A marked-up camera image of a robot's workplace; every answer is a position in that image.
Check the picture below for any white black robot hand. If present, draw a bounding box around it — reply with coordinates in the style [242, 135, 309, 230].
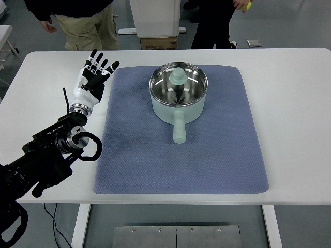
[69, 49, 120, 117]

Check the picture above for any green pot with handle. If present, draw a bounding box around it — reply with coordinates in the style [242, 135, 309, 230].
[149, 62, 208, 144]

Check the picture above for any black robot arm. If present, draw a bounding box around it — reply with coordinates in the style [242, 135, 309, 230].
[1, 103, 102, 247]

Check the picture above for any person in khaki pants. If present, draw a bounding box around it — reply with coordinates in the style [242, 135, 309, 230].
[25, 1, 119, 51]

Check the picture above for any cardboard box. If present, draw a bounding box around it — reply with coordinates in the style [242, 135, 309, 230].
[140, 37, 177, 50]

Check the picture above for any white side table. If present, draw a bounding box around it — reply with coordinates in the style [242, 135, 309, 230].
[1, 25, 23, 62]

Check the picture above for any person in black pants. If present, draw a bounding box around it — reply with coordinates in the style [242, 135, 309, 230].
[183, 0, 252, 49]

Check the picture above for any blue quilted mat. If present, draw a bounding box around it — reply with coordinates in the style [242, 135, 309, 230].
[94, 65, 269, 194]

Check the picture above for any grey floor plate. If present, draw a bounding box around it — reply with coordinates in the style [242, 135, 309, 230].
[247, 39, 262, 48]

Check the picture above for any yellow green ball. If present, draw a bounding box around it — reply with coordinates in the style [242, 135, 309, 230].
[240, 0, 251, 10]

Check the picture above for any white pedestal column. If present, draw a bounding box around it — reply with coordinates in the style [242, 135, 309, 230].
[118, 0, 186, 38]

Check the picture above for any black floor cable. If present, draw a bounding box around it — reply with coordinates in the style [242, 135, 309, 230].
[42, 203, 72, 248]

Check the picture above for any metal base plate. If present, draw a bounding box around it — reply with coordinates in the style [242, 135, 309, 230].
[112, 225, 242, 247]

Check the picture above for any white table frame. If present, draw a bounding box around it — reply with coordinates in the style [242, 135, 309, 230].
[71, 204, 283, 247]

